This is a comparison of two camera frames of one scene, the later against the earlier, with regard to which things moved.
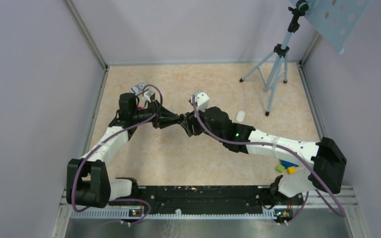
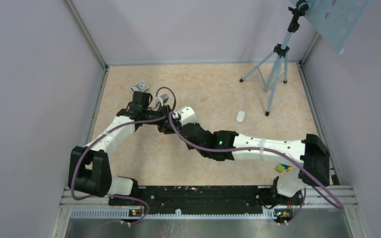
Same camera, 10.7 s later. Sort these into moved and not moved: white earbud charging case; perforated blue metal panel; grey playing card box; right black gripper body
Moved: right black gripper body
Not moved: grey playing card box; white earbud charging case; perforated blue metal panel
